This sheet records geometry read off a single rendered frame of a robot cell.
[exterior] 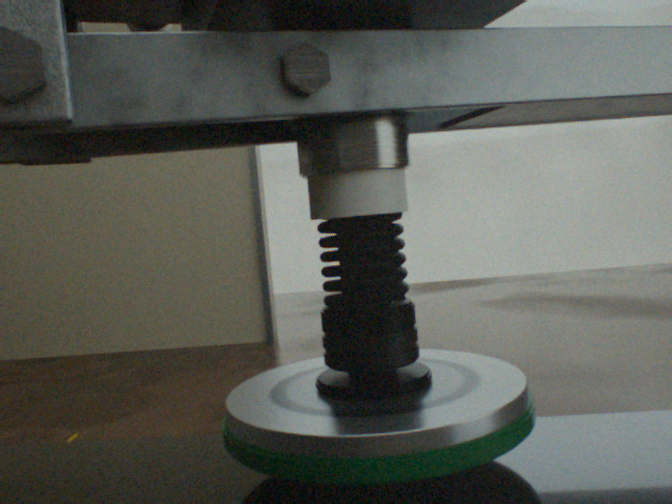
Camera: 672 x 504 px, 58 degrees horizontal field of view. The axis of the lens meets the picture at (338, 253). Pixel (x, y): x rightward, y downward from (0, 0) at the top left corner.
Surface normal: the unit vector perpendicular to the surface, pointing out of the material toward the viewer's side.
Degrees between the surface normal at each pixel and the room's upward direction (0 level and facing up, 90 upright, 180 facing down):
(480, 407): 0
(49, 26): 90
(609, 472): 0
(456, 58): 90
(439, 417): 0
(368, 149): 90
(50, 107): 90
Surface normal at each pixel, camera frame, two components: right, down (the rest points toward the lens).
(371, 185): 0.23, 0.03
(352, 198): -0.16, 0.07
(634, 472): -0.09, -0.99
